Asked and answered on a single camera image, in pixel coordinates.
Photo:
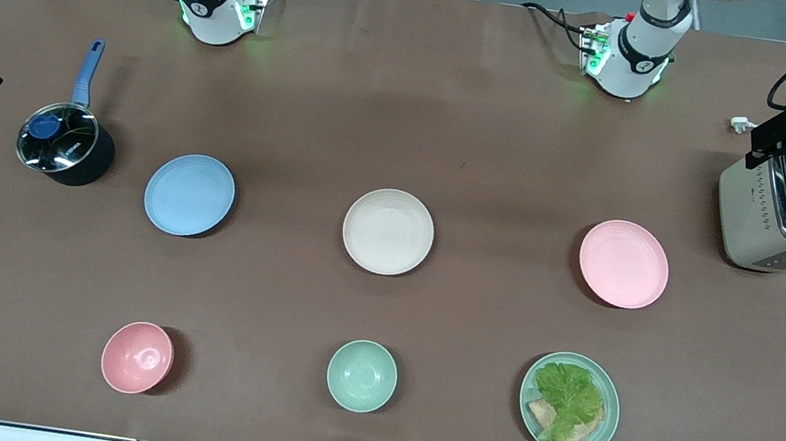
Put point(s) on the pink plate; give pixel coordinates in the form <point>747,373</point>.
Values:
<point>624,264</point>

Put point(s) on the blue plate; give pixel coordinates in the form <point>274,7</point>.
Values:
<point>189,194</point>

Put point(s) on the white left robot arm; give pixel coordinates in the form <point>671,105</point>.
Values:
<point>635,55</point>

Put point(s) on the glass lid with blue knob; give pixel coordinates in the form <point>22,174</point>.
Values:
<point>59,137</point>

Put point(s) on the green plate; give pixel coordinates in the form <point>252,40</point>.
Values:
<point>607,420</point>

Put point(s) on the green lettuce leaf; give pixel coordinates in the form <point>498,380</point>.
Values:
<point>568,395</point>

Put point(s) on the pink bowl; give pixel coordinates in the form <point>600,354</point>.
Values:
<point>137,357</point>

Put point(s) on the brown bread slice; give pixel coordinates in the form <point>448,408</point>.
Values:
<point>582,432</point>

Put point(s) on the beige plate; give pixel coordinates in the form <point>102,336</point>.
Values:
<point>388,231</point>

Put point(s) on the green bowl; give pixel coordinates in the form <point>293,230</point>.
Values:
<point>362,375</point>

